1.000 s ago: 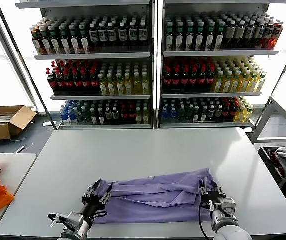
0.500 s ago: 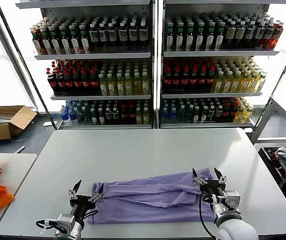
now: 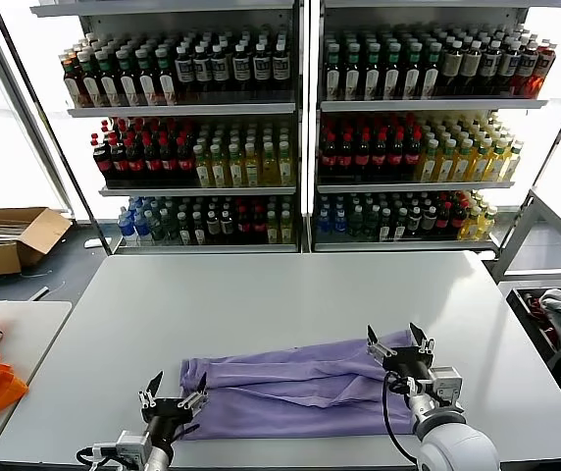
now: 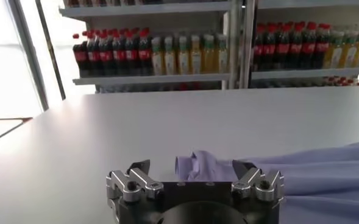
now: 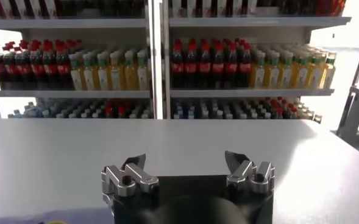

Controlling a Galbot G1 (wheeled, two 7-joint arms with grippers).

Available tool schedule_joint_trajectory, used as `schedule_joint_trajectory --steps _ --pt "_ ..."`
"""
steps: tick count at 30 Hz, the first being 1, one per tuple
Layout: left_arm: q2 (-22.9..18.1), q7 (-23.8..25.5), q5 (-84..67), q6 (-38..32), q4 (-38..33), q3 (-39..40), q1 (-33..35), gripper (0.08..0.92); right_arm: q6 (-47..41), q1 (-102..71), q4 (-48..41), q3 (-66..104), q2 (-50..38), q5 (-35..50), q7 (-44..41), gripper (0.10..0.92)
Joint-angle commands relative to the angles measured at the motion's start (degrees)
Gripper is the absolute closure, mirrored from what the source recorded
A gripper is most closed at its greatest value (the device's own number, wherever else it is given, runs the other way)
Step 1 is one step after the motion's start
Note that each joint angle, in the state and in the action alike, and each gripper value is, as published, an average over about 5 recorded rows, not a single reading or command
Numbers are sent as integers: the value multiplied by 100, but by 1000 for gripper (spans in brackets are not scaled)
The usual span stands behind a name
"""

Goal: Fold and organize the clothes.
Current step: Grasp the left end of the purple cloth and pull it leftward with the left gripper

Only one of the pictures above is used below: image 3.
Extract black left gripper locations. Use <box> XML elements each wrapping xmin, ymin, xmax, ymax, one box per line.
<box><xmin>137</xmin><ymin>370</ymin><xmax>210</xmax><ymax>443</ymax></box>

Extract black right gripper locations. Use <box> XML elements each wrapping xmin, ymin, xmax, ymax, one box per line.
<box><xmin>366</xmin><ymin>322</ymin><xmax>436</xmax><ymax>384</ymax></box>

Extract purple T-shirt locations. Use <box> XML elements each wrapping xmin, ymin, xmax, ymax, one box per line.
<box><xmin>178</xmin><ymin>329</ymin><xmax>417</xmax><ymax>442</ymax></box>

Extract yellow juice bottle green label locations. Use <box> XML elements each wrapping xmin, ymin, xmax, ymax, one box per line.
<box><xmin>261</xmin><ymin>142</ymin><xmax>281</xmax><ymax>187</ymax></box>
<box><xmin>434</xmin><ymin>139</ymin><xmax>458</xmax><ymax>183</ymax></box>
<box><xmin>227</xmin><ymin>144</ymin><xmax>245</xmax><ymax>188</ymax></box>
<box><xmin>469</xmin><ymin>139</ymin><xmax>492</xmax><ymax>183</ymax></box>
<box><xmin>210</xmin><ymin>145</ymin><xmax>228</xmax><ymax>188</ymax></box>
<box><xmin>484</xmin><ymin>140</ymin><xmax>509</xmax><ymax>183</ymax></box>
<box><xmin>459</xmin><ymin>205</ymin><xmax>482</xmax><ymax>241</ymax></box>
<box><xmin>501</xmin><ymin>140</ymin><xmax>526</xmax><ymax>183</ymax></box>
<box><xmin>194</xmin><ymin>145</ymin><xmax>212</xmax><ymax>188</ymax></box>
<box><xmin>451</xmin><ymin>139</ymin><xmax>475</xmax><ymax>183</ymax></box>
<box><xmin>416</xmin><ymin>139</ymin><xmax>440</xmax><ymax>183</ymax></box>
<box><xmin>278</xmin><ymin>141</ymin><xmax>295</xmax><ymax>187</ymax></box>
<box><xmin>476</xmin><ymin>206</ymin><xmax>498</xmax><ymax>241</ymax></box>
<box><xmin>243</xmin><ymin>143</ymin><xmax>262</xmax><ymax>187</ymax></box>

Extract red crumpled garment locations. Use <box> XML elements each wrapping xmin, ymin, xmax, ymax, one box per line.
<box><xmin>523</xmin><ymin>291</ymin><xmax>559</xmax><ymax>344</ymax></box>

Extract white side table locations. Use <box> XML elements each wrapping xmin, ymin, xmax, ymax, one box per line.
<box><xmin>0</xmin><ymin>299</ymin><xmax>75</xmax><ymax>471</ymax></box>

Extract white strips bundle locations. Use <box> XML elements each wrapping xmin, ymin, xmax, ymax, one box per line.
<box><xmin>0</xmin><ymin>221</ymin><xmax>34</xmax><ymax>245</ymax></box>

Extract grey metal shelf unit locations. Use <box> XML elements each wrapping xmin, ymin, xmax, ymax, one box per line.
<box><xmin>29</xmin><ymin>0</ymin><xmax>307</xmax><ymax>256</ymax></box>
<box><xmin>309</xmin><ymin>0</ymin><xmax>561</xmax><ymax>254</ymax></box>

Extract dark tea bottle green label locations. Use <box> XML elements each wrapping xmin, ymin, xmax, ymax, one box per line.
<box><xmin>77</xmin><ymin>51</ymin><xmax>99</xmax><ymax>108</ymax></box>
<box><xmin>363</xmin><ymin>42</ymin><xmax>383</xmax><ymax>101</ymax></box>
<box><xmin>403</xmin><ymin>42</ymin><xmax>424</xmax><ymax>101</ymax></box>
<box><xmin>422</xmin><ymin>42</ymin><xmax>443</xmax><ymax>101</ymax></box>
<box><xmin>156</xmin><ymin>46</ymin><xmax>178</xmax><ymax>106</ymax></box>
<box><xmin>136</xmin><ymin>47</ymin><xmax>158</xmax><ymax>106</ymax></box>
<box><xmin>382</xmin><ymin>42</ymin><xmax>403</xmax><ymax>101</ymax></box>
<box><xmin>117</xmin><ymin>48</ymin><xmax>138</xmax><ymax>107</ymax></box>
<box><xmin>342</xmin><ymin>42</ymin><xmax>363</xmax><ymax>101</ymax></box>
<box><xmin>97</xmin><ymin>51</ymin><xmax>119</xmax><ymax>108</ymax></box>
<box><xmin>323</xmin><ymin>42</ymin><xmax>343</xmax><ymax>101</ymax></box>

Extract dark drink bottle beige label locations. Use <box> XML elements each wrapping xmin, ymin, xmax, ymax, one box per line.
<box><xmin>440</xmin><ymin>40</ymin><xmax>464</xmax><ymax>98</ymax></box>
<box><xmin>459</xmin><ymin>40</ymin><xmax>484</xmax><ymax>98</ymax></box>

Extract dark drink bottle navy label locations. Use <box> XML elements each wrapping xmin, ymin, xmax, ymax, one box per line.
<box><xmin>175</xmin><ymin>44</ymin><xmax>196</xmax><ymax>102</ymax></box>
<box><xmin>498</xmin><ymin>39</ymin><xmax>521</xmax><ymax>97</ymax></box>
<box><xmin>252</xmin><ymin>42</ymin><xmax>272</xmax><ymax>101</ymax></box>
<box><xmin>479</xmin><ymin>39</ymin><xmax>502</xmax><ymax>97</ymax></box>
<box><xmin>193</xmin><ymin>43</ymin><xmax>213</xmax><ymax>102</ymax></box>
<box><xmin>272</xmin><ymin>41</ymin><xmax>291</xmax><ymax>101</ymax></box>
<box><xmin>210</xmin><ymin>43</ymin><xmax>230</xmax><ymax>102</ymax></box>
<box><xmin>232</xmin><ymin>42</ymin><xmax>252</xmax><ymax>101</ymax></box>

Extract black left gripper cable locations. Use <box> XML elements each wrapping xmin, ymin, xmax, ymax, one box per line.
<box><xmin>168</xmin><ymin>422</ymin><xmax>202</xmax><ymax>444</ymax></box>

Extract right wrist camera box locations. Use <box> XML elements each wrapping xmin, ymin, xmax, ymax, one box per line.
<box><xmin>430</xmin><ymin>365</ymin><xmax>465</xmax><ymax>404</ymax></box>

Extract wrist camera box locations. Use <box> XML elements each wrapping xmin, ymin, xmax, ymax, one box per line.
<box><xmin>113</xmin><ymin>430</ymin><xmax>153</xmax><ymax>461</ymax></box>
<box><xmin>430</xmin><ymin>365</ymin><xmax>465</xmax><ymax>404</ymax></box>

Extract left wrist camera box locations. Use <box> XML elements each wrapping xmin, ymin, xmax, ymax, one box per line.
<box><xmin>113</xmin><ymin>430</ymin><xmax>153</xmax><ymax>461</ymax></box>

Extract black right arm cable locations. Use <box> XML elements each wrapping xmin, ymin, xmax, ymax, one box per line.
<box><xmin>381</xmin><ymin>371</ymin><xmax>422</xmax><ymax>465</ymax></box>

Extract left camera cable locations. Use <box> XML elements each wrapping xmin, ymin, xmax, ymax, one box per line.
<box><xmin>75</xmin><ymin>443</ymin><xmax>118</xmax><ymax>466</ymax></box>

